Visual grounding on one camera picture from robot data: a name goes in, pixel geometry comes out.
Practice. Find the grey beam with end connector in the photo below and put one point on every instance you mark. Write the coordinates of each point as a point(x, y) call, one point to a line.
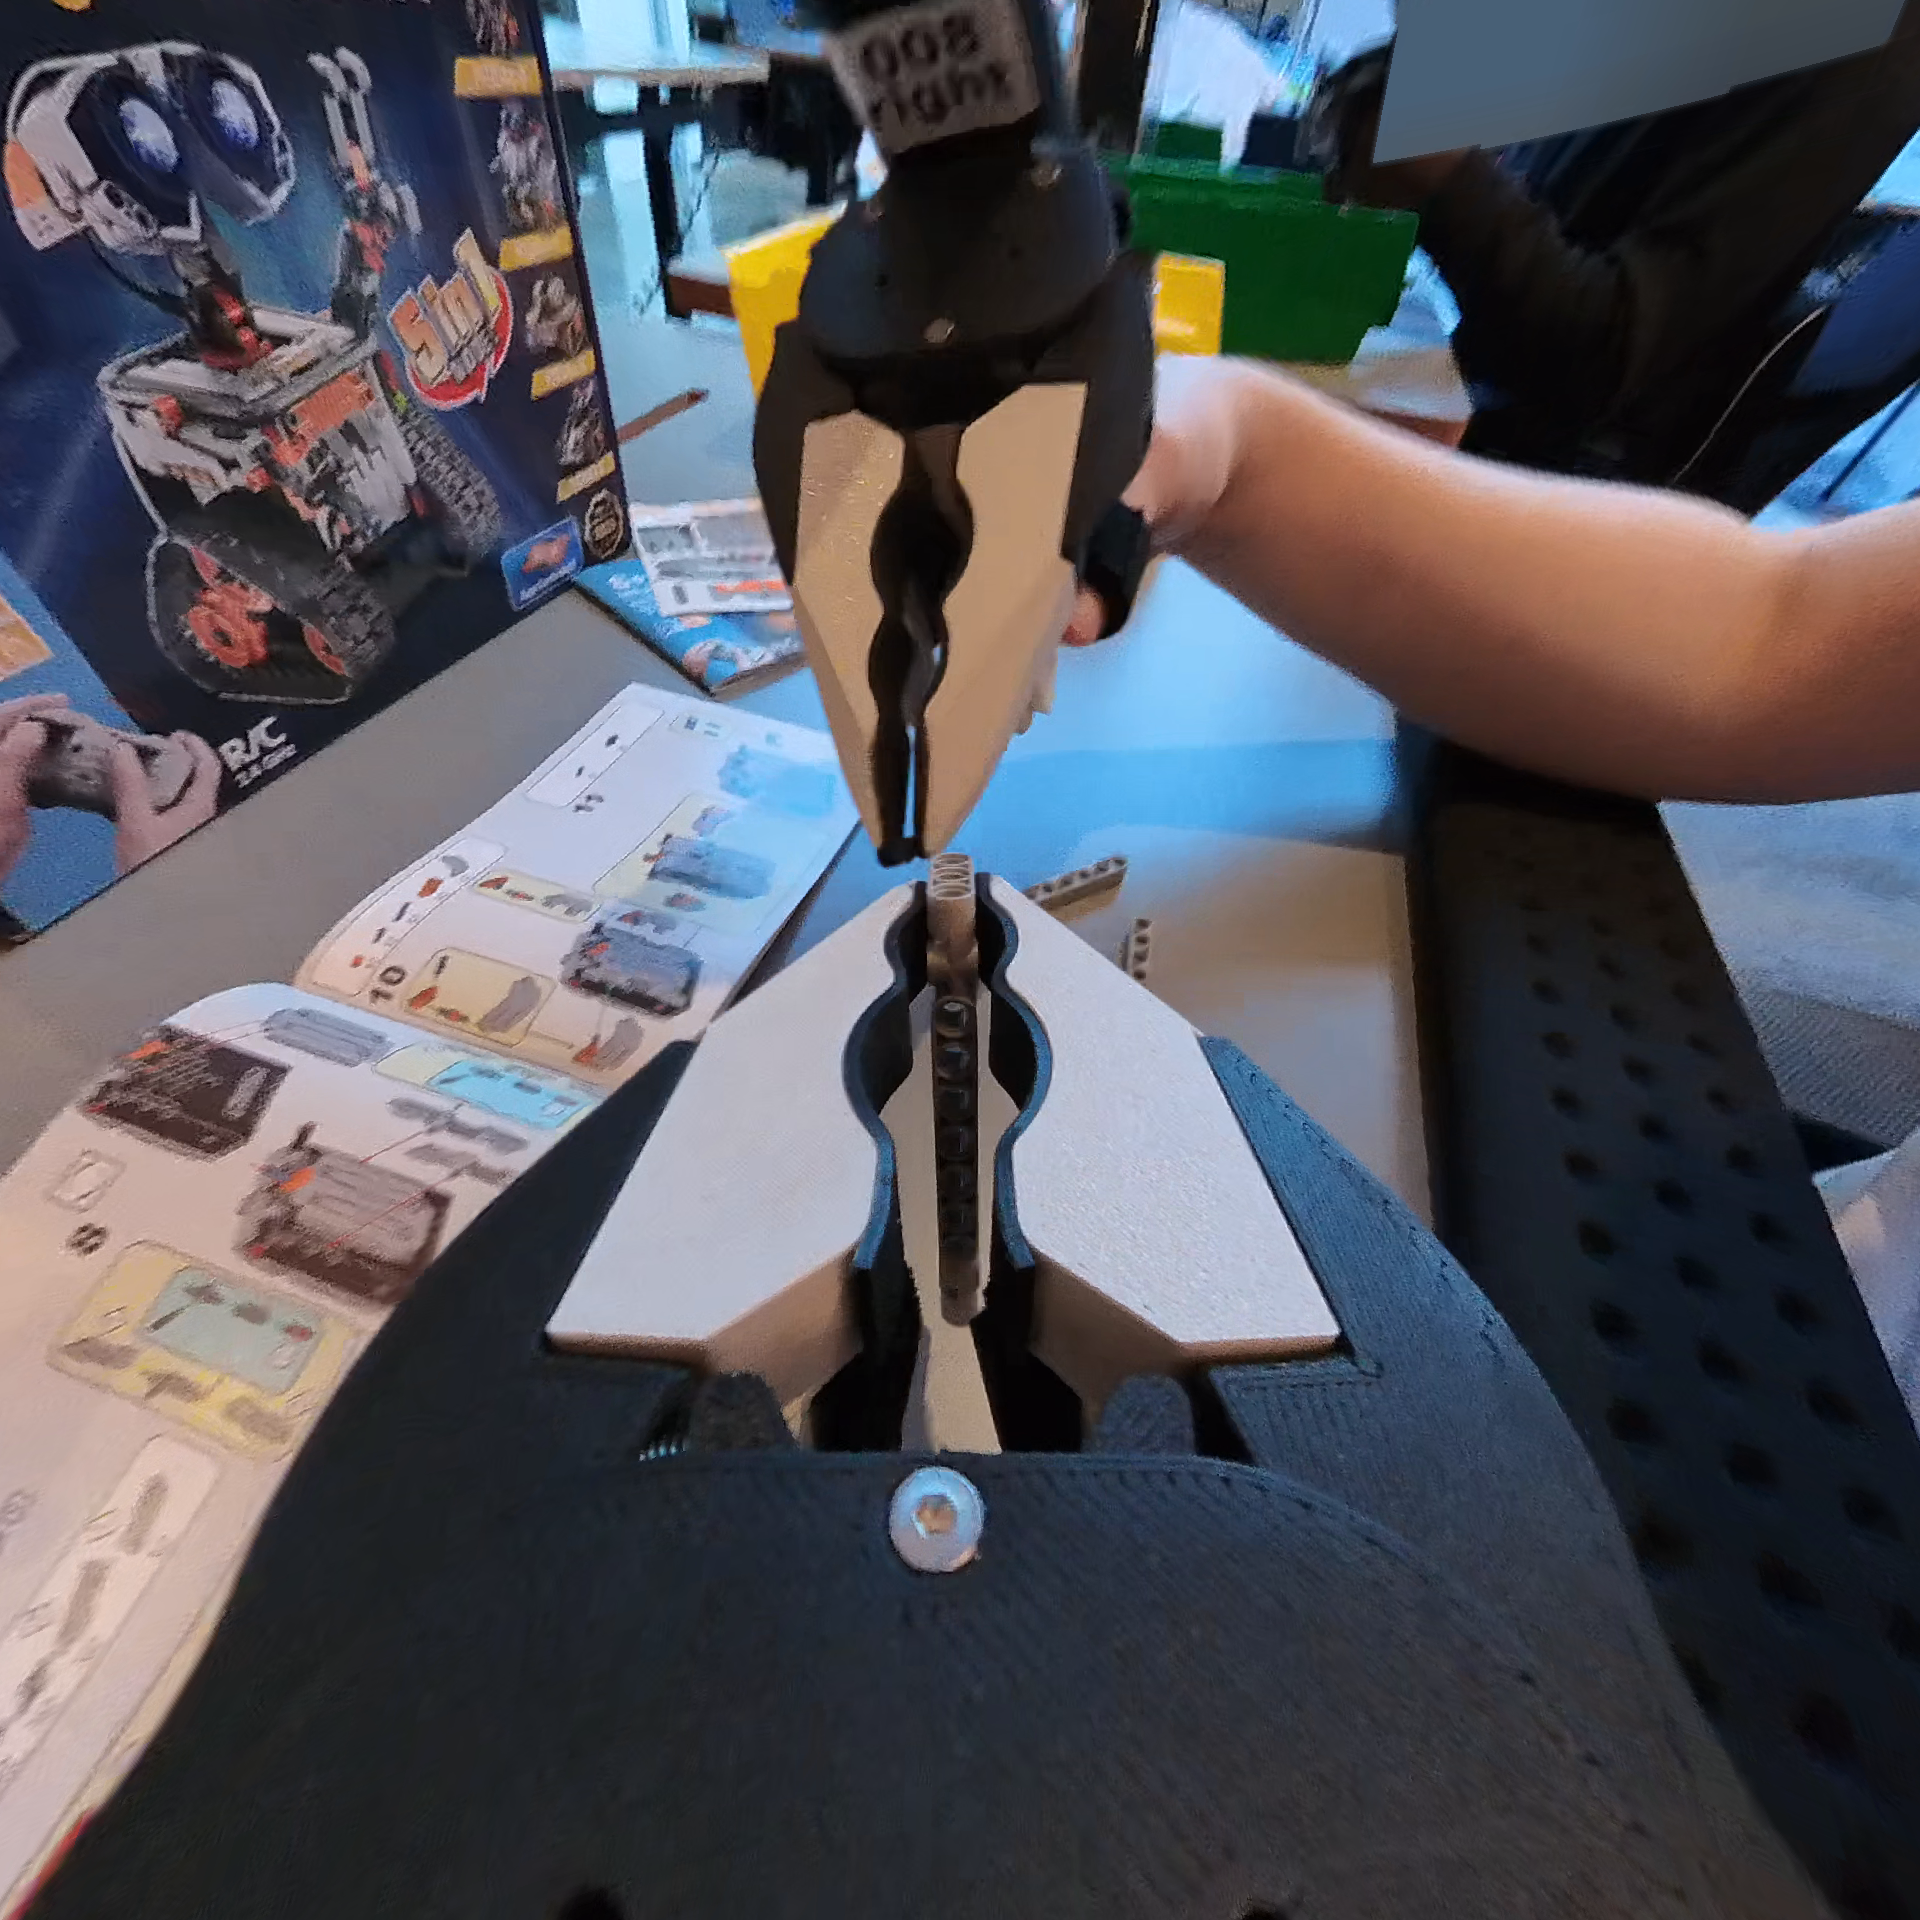
point(953, 1081)

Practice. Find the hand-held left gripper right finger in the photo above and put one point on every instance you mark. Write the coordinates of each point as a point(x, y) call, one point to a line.
point(1167, 1200)

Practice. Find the grey holed beam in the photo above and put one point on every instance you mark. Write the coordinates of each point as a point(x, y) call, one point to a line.
point(1135, 942)
point(1082, 878)

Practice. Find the person's right forearm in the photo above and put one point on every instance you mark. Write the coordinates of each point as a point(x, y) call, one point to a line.
point(1499, 599)

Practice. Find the green storage bin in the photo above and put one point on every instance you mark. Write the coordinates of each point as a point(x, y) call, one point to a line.
point(1276, 260)

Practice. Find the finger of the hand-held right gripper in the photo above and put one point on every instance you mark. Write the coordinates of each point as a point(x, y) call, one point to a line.
point(1010, 568)
point(838, 568)

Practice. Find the yellow storage bin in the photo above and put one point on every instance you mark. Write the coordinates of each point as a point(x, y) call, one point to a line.
point(779, 281)

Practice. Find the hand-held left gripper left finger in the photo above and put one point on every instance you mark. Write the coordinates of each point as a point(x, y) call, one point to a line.
point(717, 1200)

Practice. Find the brown-edged office desk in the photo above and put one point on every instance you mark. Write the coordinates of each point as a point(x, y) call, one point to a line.
point(656, 65)

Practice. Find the black perforated pad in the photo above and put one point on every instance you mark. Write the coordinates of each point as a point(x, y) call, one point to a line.
point(1654, 1200)

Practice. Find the blue booklet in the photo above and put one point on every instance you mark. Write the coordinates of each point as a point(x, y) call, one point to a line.
point(717, 658)

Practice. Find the open instruction manual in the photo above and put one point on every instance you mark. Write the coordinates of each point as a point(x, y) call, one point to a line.
point(449, 929)

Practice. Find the blue robot kit box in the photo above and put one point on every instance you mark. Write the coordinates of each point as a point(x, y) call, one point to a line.
point(302, 379)

